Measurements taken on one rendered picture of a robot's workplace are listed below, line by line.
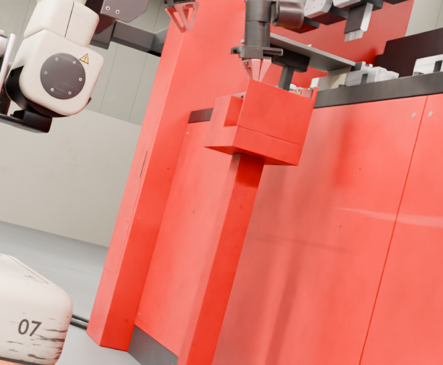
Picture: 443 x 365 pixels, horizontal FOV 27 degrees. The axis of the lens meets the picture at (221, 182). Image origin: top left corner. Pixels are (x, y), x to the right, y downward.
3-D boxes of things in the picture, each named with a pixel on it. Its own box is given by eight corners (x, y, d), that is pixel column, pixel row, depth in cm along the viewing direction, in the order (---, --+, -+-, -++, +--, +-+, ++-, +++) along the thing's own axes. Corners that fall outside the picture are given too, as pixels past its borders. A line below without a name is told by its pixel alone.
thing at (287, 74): (235, 120, 239) (256, 42, 240) (284, 135, 244) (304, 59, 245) (240, 119, 235) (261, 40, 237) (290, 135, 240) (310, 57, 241)
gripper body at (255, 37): (283, 57, 198) (284, 23, 198) (239, 53, 195) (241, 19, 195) (271, 60, 204) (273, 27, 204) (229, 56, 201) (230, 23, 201)
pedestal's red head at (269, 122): (203, 146, 212) (222, 72, 213) (264, 165, 217) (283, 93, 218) (231, 145, 193) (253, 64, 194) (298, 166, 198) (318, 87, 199)
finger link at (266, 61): (271, 93, 197) (272, 50, 197) (239, 91, 195) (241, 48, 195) (259, 95, 204) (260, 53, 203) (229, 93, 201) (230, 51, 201)
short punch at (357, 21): (341, 40, 252) (349, 8, 252) (347, 43, 253) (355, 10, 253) (358, 36, 242) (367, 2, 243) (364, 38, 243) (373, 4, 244)
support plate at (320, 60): (239, 43, 246) (241, 39, 246) (324, 72, 255) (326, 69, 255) (265, 34, 229) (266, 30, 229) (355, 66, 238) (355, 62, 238)
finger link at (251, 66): (281, 94, 198) (282, 51, 198) (250, 92, 196) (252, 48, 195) (268, 96, 204) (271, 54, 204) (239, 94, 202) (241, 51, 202)
